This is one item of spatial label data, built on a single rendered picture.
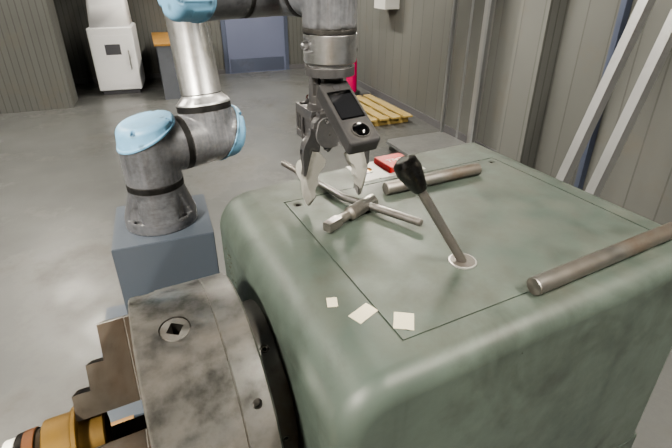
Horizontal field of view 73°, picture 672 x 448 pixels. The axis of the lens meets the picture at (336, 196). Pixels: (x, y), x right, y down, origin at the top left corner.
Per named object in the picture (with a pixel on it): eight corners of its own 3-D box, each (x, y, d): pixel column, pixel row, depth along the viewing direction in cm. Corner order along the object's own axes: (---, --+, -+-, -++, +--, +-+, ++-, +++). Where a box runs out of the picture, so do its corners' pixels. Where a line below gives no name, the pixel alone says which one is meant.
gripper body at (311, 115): (337, 131, 76) (337, 57, 70) (362, 148, 69) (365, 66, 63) (294, 138, 73) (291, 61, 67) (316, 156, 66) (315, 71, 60)
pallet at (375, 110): (413, 124, 525) (414, 115, 520) (351, 132, 500) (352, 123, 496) (372, 101, 619) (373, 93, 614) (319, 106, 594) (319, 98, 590)
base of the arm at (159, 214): (127, 209, 105) (117, 169, 100) (194, 199, 110) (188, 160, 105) (124, 242, 92) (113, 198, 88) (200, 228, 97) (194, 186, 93)
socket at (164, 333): (157, 354, 51) (154, 339, 50) (169, 331, 54) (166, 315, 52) (186, 358, 51) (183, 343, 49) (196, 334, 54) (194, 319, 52)
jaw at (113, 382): (172, 381, 62) (153, 296, 63) (174, 389, 57) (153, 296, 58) (82, 413, 57) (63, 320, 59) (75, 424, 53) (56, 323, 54)
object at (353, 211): (332, 236, 64) (378, 207, 72) (332, 223, 63) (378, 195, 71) (320, 232, 66) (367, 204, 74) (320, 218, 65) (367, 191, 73)
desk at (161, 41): (163, 100, 624) (153, 44, 591) (159, 80, 739) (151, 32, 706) (215, 95, 647) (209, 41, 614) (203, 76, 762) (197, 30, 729)
